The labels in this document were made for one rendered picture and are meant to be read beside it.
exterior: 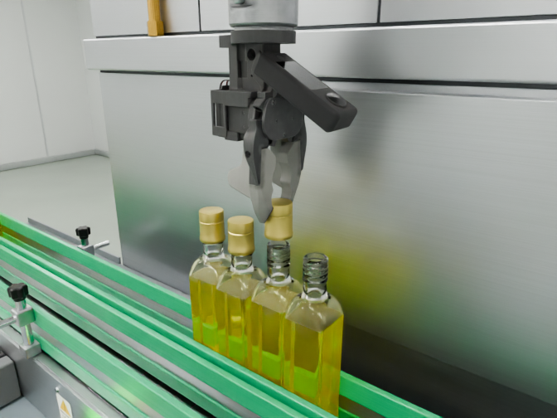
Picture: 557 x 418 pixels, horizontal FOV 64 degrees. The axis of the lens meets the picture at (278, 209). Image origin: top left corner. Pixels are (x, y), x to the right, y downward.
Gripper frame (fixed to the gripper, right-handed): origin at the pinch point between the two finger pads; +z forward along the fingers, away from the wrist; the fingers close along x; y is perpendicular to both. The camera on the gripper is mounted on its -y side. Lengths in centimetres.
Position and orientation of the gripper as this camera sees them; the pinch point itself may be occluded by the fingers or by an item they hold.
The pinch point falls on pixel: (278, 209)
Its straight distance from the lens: 53.6
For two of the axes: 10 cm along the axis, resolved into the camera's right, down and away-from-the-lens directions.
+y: -7.9, -2.0, 5.8
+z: 0.0, 9.5, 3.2
